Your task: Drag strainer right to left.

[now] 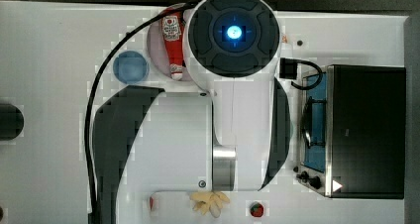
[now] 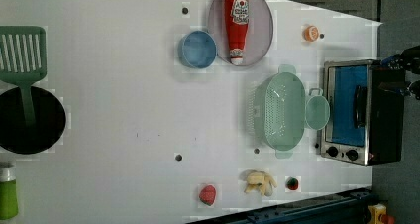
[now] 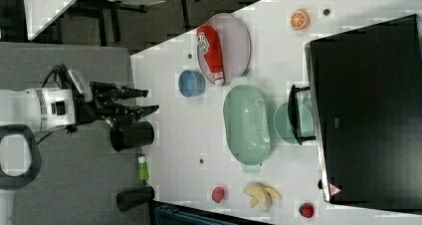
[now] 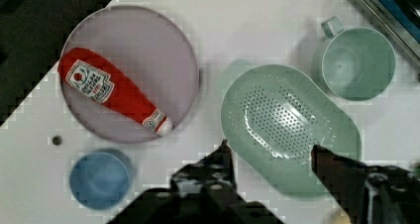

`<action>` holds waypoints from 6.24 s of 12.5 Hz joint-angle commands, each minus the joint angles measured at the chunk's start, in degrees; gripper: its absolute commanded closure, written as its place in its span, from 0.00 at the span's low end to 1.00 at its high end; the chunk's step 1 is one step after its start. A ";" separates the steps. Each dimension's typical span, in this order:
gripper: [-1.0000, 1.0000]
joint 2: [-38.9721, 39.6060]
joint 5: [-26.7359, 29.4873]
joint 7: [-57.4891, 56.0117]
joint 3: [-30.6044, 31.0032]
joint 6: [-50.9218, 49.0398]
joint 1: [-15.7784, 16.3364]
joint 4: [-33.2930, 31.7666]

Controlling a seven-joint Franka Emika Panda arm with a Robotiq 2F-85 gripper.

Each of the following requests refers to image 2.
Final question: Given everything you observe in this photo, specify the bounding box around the red plush ketchup bottle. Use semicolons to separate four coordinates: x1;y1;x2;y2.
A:
224;0;249;65

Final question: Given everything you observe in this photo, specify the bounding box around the green slotted spatula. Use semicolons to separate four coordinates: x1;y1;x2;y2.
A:
0;26;47;127

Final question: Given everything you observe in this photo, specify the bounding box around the black toaster oven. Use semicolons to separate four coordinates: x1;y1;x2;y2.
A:
320;59;405;166

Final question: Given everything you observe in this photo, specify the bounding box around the yellow red emergency button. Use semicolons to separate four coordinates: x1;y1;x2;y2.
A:
368;204;395;224

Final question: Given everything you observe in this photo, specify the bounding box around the green bottle white cap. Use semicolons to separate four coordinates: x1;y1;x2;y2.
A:
0;163;19;220

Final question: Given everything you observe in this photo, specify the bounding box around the small red green fruit toy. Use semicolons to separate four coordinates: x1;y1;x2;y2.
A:
286;177;299;190

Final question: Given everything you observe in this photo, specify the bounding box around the blue round bowl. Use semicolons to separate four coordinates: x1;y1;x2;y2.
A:
177;31;217;69

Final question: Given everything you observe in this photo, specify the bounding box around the peeled banana toy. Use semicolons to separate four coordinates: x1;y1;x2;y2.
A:
244;171;278;196

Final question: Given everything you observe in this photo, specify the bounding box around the green plastic cup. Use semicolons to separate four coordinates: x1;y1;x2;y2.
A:
305;88;330;131

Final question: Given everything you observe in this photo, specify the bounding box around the red strawberry toy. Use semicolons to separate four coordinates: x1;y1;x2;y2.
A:
199;185;217;206

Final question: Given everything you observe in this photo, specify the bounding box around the green plastic strainer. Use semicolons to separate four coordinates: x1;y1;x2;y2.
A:
247;64;305;160

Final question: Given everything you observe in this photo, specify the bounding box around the black frying pan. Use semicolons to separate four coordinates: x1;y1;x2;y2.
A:
0;87;66;155

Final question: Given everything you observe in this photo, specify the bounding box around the orange slice toy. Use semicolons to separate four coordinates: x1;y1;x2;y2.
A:
303;25;319;42

